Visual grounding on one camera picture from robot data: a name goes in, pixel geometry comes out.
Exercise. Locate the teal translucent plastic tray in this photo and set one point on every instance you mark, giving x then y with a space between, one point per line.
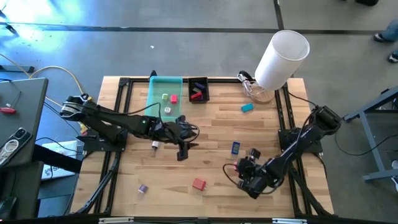
155 93

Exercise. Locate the person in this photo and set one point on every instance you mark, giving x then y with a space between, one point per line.
392 31

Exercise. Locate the dark metal floor bar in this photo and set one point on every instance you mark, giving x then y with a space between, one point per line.
15 68

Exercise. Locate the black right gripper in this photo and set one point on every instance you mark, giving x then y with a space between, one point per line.
253 174

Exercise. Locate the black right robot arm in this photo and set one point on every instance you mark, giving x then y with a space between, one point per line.
298 146

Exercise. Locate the white cylinder shade table lamp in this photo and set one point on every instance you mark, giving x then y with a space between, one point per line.
280 59

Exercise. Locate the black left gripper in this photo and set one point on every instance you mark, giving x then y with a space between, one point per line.
168 130

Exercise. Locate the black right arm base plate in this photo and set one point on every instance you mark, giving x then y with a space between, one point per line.
314 146

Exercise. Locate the large red plug charger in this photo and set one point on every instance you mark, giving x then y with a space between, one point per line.
199 184

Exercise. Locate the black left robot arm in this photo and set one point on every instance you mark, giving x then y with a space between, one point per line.
105 116

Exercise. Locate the blue usb tester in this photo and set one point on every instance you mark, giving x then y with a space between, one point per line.
235 148

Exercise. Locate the black white plug charger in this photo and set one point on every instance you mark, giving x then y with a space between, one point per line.
155 145

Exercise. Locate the small black basket bin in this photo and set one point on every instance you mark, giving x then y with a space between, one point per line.
190 99

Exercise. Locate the teal flat device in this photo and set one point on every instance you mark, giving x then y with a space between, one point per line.
247 107

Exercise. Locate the silver bracket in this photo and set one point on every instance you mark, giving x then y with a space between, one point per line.
115 220
289 221

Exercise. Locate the green white plug charger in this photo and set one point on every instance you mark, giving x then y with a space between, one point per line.
164 96

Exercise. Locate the grey metal stand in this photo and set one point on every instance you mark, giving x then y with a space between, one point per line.
372 143

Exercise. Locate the black diagonal bar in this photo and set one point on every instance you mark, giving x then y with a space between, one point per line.
56 159

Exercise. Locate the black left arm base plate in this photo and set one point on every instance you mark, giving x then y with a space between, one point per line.
93 146

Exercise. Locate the white paper sheet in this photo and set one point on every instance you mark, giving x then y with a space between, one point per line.
62 149

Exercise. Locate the purple white plug charger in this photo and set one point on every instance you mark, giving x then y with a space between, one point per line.
143 188

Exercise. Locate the grey side desk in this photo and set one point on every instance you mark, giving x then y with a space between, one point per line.
28 102

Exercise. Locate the black aluminium table frame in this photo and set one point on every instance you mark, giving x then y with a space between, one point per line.
140 80

